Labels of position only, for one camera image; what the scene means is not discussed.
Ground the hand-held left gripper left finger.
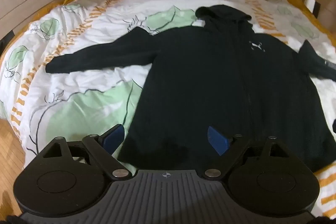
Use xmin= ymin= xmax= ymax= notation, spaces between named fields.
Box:
xmin=37 ymin=124 xmax=134 ymax=181

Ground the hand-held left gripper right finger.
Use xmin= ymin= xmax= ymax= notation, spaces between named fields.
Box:
xmin=201 ymin=126 xmax=293 ymax=181

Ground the black hooded jacket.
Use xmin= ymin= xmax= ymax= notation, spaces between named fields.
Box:
xmin=45 ymin=4 xmax=336 ymax=172

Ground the white leaf-print duvet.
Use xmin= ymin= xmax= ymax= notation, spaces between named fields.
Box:
xmin=0 ymin=0 xmax=336 ymax=220

